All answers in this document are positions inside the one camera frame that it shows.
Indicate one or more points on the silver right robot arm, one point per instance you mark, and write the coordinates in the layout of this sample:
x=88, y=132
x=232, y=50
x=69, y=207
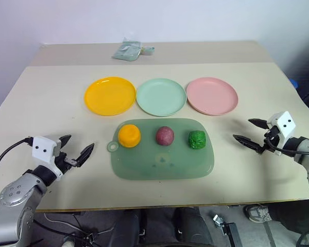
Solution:
x=307, y=151

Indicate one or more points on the black frame with caster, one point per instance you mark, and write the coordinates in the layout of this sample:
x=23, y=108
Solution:
x=229, y=230

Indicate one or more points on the orange toy fruit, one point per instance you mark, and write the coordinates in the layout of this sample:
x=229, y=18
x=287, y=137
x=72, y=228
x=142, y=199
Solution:
x=129, y=136

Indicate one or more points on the mint green plastic plate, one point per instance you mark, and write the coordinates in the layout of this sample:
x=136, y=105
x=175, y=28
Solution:
x=161, y=97

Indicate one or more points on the grey sneaker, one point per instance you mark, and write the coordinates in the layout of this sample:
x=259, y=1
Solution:
x=257, y=213

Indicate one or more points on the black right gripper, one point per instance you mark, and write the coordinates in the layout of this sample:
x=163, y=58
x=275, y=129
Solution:
x=272, y=132

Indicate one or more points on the translucent green cutting board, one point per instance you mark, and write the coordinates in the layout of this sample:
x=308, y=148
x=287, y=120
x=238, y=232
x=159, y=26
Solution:
x=162, y=164

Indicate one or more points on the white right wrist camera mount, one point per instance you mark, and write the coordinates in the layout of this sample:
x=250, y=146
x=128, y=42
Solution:
x=285, y=123

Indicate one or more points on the green toy vegetable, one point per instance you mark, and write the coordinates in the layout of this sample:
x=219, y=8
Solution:
x=197, y=139

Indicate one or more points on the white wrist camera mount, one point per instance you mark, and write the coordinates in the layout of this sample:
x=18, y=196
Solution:
x=285, y=123
x=42, y=150

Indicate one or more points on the clear bag with green contents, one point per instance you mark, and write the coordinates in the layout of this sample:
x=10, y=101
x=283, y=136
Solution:
x=126, y=50

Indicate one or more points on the white shoe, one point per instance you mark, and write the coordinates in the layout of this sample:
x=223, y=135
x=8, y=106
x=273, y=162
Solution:
x=69, y=242

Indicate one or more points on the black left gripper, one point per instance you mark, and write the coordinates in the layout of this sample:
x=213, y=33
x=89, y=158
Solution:
x=64, y=162

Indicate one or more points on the purple red toy fruit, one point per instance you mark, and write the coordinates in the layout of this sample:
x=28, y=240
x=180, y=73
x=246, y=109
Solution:
x=165, y=136

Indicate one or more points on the pink plastic plate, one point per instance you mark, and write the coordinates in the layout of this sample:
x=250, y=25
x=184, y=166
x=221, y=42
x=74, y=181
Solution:
x=211, y=95

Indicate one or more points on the dark trouser leg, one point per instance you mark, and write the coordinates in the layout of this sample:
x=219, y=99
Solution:
x=291, y=216

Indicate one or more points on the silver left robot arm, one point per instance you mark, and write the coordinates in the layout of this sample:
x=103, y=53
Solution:
x=16, y=198

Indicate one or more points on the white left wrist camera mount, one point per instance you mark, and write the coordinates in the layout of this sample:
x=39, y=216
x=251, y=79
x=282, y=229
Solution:
x=42, y=150

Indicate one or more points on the yellow plastic plate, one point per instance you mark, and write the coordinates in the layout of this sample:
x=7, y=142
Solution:
x=109, y=95

